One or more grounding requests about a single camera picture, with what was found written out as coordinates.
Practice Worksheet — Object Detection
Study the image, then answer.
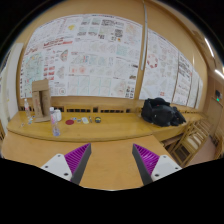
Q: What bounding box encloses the clear water bottle pink label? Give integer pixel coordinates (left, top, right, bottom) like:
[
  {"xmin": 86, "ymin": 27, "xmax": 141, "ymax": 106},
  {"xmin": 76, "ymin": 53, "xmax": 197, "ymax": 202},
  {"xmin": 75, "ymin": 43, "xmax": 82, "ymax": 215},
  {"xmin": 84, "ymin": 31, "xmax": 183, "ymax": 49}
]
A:
[{"xmin": 50, "ymin": 111, "xmax": 60, "ymax": 136}]

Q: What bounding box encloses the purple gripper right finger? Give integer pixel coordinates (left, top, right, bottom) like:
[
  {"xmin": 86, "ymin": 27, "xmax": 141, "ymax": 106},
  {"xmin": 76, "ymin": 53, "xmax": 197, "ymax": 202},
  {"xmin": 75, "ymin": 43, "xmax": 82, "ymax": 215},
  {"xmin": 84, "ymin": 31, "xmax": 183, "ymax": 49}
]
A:
[{"xmin": 132, "ymin": 144, "xmax": 181, "ymax": 185}]

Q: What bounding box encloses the dark round tape measure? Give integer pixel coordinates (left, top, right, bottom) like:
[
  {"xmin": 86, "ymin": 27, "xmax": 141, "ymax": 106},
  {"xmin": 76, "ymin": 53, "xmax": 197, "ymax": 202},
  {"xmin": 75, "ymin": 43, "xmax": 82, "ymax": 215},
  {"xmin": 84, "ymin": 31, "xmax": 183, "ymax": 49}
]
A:
[{"xmin": 95, "ymin": 117, "xmax": 101, "ymax": 123}]

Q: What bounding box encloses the wooden chair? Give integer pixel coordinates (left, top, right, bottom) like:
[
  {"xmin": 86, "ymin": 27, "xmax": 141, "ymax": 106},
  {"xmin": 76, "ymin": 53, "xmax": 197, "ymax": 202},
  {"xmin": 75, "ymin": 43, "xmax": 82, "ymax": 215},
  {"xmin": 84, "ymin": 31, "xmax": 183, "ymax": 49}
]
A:
[{"xmin": 169, "ymin": 120, "xmax": 211, "ymax": 167}]

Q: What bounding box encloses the cardboard box stand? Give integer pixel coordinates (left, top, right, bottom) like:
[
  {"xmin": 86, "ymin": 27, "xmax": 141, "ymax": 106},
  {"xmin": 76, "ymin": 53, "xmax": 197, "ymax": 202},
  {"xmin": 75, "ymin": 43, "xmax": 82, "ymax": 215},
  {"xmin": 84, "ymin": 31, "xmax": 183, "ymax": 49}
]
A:
[{"xmin": 32, "ymin": 79, "xmax": 51, "ymax": 122}]

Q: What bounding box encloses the black backpack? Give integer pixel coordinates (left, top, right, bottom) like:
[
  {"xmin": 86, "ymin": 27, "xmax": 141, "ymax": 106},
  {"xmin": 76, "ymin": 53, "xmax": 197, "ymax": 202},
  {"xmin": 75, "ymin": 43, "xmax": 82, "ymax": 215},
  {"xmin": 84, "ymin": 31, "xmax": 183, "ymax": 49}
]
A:
[{"xmin": 141, "ymin": 98, "xmax": 186, "ymax": 127}]

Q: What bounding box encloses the small bottle red label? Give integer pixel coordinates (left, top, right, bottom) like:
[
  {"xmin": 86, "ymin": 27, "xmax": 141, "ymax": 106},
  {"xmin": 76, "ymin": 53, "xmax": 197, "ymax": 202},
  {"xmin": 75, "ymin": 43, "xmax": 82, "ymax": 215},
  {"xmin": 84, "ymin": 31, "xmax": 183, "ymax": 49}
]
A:
[{"xmin": 24, "ymin": 98, "xmax": 32, "ymax": 122}]

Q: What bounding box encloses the large poster sheet left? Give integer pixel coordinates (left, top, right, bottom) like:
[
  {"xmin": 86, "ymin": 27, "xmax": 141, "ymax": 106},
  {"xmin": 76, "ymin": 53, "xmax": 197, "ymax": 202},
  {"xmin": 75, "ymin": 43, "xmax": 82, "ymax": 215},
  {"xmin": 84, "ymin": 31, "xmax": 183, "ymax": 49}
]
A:
[{"xmin": 20, "ymin": 14, "xmax": 142, "ymax": 99}]

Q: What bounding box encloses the poster sheet right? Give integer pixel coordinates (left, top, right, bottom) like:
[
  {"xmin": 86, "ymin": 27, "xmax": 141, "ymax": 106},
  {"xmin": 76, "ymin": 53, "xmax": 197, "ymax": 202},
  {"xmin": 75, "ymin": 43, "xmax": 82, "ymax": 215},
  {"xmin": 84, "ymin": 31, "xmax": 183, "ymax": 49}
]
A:
[{"xmin": 139, "ymin": 29, "xmax": 203, "ymax": 109}]

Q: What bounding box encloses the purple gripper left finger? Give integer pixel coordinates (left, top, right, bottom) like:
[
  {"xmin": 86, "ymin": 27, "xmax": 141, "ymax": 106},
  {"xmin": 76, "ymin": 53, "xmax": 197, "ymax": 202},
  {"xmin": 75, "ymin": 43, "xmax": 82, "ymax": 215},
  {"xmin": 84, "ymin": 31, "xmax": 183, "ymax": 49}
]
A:
[{"xmin": 42, "ymin": 143, "xmax": 91, "ymax": 185}]

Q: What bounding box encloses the white cup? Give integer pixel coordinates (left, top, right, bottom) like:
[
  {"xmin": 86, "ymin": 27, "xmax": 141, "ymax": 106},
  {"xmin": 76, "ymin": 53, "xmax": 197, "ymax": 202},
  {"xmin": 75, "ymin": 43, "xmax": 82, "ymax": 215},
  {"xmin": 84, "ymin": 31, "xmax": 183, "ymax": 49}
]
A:
[{"xmin": 54, "ymin": 109, "xmax": 62, "ymax": 121}]

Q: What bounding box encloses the white remote control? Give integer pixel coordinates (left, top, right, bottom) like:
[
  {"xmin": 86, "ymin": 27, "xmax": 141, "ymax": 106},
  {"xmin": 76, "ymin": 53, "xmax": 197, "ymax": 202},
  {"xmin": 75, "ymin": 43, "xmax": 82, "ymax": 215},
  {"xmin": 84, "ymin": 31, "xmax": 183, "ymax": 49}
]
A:
[{"xmin": 82, "ymin": 117, "xmax": 89, "ymax": 124}]

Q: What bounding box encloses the red round coaster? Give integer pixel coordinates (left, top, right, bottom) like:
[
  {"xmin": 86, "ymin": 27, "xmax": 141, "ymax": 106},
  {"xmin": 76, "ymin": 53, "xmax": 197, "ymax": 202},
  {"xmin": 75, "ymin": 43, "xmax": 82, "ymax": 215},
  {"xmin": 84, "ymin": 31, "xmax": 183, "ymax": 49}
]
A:
[{"xmin": 65, "ymin": 120, "xmax": 74, "ymax": 125}]

